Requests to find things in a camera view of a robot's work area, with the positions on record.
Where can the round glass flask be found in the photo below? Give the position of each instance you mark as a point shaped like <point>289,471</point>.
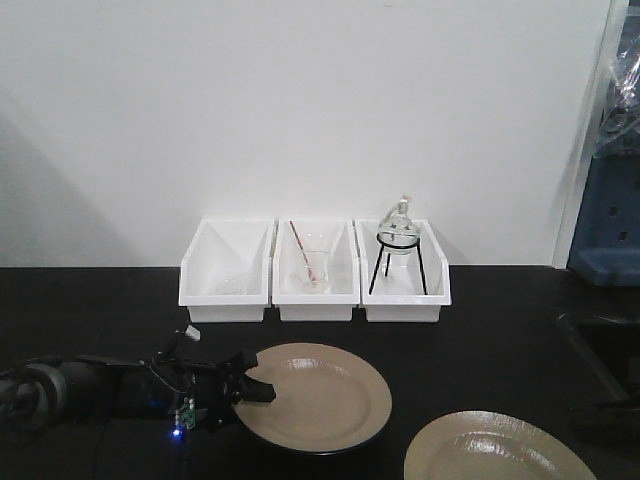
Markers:
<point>397,233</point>

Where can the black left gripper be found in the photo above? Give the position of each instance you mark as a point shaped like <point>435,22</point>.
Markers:
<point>201,393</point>

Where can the plastic bag of pegs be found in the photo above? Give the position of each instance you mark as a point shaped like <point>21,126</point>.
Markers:
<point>619,128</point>

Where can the red striped stirring rod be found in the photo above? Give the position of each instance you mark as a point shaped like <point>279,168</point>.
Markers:
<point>310,271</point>

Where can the black sink basin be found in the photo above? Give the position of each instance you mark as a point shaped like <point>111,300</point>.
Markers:
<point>610,347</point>

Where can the middle white storage bin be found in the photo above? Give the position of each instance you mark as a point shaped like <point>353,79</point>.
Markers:
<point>293,303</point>

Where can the clear glass beaker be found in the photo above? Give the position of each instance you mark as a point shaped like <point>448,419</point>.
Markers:
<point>319,256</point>

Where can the left white storage bin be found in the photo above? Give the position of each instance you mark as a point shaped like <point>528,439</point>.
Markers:
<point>226,270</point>

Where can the blue pegboard drying rack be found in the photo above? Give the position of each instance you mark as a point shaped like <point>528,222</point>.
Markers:
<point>605,245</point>

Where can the beige plate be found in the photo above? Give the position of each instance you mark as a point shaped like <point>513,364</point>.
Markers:
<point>488,445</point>
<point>328,400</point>

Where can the right white storage bin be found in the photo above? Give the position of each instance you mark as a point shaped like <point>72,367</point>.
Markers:
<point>410,288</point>

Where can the white storage bin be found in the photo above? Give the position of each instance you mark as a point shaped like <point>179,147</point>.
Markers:
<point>293,303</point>
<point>410,288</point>
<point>226,270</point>

